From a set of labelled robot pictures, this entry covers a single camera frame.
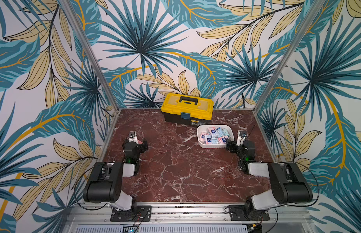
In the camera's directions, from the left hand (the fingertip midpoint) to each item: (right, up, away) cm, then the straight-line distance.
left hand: (137, 140), depth 93 cm
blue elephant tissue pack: (+55, +5, +8) cm, 56 cm away
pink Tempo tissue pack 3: (+56, 0, +2) cm, 56 cm away
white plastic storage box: (+46, +7, +10) cm, 47 cm away
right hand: (+63, +1, +1) cm, 63 cm away
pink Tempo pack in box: (+51, +5, +7) cm, 52 cm away
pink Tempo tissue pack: (+46, 0, +4) cm, 47 cm away
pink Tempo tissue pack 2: (+42, +1, +7) cm, 43 cm away
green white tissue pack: (+59, +4, +8) cm, 59 cm away
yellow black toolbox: (+32, +20, +5) cm, 38 cm away
